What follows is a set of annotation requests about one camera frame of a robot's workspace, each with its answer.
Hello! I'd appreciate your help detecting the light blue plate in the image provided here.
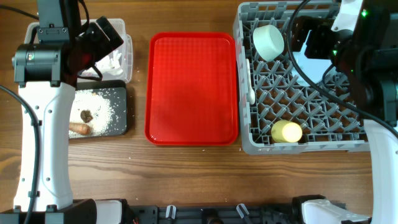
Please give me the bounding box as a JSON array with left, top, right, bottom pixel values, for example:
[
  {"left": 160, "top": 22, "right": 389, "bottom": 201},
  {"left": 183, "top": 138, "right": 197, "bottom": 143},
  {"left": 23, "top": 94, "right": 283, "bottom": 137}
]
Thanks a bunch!
[{"left": 292, "top": 31, "right": 338, "bottom": 86}]

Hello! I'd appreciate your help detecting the white tissue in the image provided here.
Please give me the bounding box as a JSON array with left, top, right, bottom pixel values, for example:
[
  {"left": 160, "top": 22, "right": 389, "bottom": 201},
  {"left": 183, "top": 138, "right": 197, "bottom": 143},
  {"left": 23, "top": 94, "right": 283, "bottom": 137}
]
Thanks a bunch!
[{"left": 96, "top": 50, "right": 123, "bottom": 76}]

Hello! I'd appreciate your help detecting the green bowl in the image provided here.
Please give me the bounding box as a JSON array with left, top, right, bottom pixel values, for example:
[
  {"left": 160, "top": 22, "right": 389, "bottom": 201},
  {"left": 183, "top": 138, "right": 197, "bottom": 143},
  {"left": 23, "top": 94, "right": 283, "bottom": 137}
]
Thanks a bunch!
[{"left": 253, "top": 25, "right": 284, "bottom": 62}]

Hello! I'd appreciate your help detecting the white rice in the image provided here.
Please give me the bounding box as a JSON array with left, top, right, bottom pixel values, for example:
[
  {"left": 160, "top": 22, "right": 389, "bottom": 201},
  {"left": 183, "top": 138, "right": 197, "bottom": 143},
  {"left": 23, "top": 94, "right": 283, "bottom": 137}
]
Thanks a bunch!
[{"left": 68, "top": 88, "right": 127, "bottom": 138}]

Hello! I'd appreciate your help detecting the dark food scrap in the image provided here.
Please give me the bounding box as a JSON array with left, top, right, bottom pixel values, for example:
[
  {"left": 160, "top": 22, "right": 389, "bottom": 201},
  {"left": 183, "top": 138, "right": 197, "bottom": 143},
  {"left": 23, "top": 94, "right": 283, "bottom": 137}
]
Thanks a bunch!
[{"left": 80, "top": 110, "right": 93, "bottom": 123}]

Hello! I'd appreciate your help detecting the white plastic spoon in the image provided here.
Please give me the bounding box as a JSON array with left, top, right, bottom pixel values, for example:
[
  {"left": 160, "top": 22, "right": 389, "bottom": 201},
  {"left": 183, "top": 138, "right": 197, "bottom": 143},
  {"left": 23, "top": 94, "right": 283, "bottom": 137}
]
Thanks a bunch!
[{"left": 246, "top": 58, "right": 256, "bottom": 105}]

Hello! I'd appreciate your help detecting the brown carrot piece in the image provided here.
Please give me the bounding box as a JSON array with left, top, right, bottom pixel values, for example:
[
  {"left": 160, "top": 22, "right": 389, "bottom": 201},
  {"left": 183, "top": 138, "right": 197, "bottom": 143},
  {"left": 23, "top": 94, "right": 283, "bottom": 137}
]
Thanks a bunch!
[{"left": 69, "top": 123, "right": 91, "bottom": 136}]

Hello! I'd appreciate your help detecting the yellow plastic cup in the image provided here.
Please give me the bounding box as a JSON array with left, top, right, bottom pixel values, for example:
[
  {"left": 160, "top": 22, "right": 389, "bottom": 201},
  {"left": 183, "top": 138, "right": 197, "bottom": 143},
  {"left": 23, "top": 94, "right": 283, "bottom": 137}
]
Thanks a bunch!
[{"left": 271, "top": 120, "right": 303, "bottom": 143}]

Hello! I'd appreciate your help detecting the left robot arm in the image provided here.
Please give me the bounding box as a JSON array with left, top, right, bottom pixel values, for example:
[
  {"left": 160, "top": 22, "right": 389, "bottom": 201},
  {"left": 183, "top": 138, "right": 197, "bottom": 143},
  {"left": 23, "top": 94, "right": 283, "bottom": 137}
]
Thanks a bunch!
[{"left": 1, "top": 1, "right": 133, "bottom": 223}]

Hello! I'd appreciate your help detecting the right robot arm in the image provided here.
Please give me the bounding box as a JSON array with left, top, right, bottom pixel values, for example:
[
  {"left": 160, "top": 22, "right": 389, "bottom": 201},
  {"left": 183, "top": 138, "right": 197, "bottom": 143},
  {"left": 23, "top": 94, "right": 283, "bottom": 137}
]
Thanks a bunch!
[{"left": 298, "top": 0, "right": 397, "bottom": 223}]

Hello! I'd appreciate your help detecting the grey dishwasher rack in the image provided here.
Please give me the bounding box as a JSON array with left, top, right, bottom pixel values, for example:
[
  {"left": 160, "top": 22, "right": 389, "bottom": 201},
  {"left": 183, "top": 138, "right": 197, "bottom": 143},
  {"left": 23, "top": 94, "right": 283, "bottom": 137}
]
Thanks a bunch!
[{"left": 233, "top": 1, "right": 369, "bottom": 155}]

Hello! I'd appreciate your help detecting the clear plastic bin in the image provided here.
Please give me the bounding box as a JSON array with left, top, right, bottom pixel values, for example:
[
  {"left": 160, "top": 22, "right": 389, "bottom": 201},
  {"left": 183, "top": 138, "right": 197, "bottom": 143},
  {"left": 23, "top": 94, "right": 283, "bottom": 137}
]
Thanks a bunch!
[{"left": 23, "top": 19, "right": 133, "bottom": 83}]

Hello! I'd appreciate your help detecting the black tray bin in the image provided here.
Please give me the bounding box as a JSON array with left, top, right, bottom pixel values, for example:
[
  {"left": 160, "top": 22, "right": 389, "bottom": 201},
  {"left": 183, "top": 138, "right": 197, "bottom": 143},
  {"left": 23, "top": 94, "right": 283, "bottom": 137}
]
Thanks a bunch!
[{"left": 68, "top": 79, "right": 128, "bottom": 139}]

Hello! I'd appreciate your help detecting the red plastic tray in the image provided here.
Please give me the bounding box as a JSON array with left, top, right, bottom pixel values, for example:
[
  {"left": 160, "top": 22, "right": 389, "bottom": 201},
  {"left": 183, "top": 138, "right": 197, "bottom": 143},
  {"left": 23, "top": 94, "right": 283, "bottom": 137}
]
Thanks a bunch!
[{"left": 144, "top": 32, "right": 239, "bottom": 146}]

